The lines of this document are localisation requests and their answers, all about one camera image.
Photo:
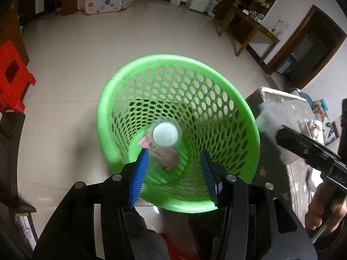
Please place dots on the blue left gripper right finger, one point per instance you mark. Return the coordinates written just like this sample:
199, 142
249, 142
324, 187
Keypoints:
212, 172

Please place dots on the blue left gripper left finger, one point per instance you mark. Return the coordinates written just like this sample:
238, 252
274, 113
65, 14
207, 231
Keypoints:
137, 180

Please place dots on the red white snack bag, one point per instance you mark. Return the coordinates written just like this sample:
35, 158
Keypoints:
166, 157

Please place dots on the green plastic trash basket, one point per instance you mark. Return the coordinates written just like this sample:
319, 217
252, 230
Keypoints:
176, 107

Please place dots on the person's right hand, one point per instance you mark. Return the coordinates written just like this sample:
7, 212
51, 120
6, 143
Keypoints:
317, 208

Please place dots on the butterfly print pillow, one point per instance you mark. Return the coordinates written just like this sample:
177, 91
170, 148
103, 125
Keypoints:
320, 111

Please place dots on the person's dark trouser leg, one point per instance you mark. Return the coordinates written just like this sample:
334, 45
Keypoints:
146, 243

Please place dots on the grey star patterned tablecloth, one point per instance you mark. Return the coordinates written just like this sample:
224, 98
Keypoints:
282, 119

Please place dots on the red plastic stool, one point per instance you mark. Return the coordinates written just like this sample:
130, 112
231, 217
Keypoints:
15, 79
174, 252

